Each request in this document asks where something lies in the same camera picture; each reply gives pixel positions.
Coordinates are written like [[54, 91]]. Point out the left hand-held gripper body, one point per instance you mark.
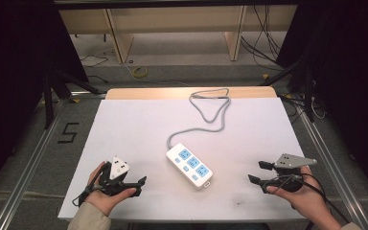
[[116, 171]]

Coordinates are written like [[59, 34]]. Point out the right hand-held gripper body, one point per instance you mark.
[[289, 172]]

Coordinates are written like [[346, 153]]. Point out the person's left hand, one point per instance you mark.
[[103, 198]]

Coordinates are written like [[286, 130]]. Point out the person's right hand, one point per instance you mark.
[[303, 199]]

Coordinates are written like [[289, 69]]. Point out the white table cover board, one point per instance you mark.
[[134, 134]]

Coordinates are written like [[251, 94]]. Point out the white power strip blue sockets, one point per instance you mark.
[[189, 165]]

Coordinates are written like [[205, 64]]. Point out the black metal stand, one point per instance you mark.
[[297, 83], [60, 86]]

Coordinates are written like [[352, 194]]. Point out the black curtain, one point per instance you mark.
[[19, 80], [351, 80]]

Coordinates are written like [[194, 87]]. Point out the beige wooden furniture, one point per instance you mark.
[[179, 19]]

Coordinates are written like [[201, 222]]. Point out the aluminium frame rail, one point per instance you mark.
[[329, 166], [28, 166]]

